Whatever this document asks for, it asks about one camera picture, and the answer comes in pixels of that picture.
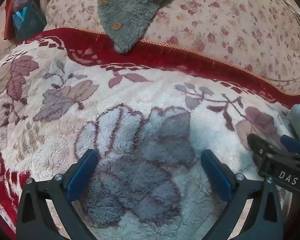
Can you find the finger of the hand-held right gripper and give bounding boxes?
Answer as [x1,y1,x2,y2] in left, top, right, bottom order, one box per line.
[247,133,271,171]
[280,134,300,155]

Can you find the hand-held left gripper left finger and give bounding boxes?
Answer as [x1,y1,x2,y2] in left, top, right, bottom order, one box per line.
[16,149,99,240]

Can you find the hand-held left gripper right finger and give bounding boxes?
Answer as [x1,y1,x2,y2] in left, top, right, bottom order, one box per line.
[200,149,283,240]

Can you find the red and white floral blanket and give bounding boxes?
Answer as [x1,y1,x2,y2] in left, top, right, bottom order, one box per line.
[0,27,300,240]

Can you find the pink floral quilt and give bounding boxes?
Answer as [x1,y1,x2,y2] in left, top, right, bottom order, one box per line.
[45,0,300,96]

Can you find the blue plastic bag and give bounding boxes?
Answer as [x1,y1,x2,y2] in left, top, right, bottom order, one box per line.
[12,2,47,42]

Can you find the red cloth bag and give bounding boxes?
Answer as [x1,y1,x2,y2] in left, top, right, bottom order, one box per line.
[4,0,18,41]

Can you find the grey fleece garment with buttons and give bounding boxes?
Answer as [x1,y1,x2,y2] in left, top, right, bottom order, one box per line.
[97,0,206,54]

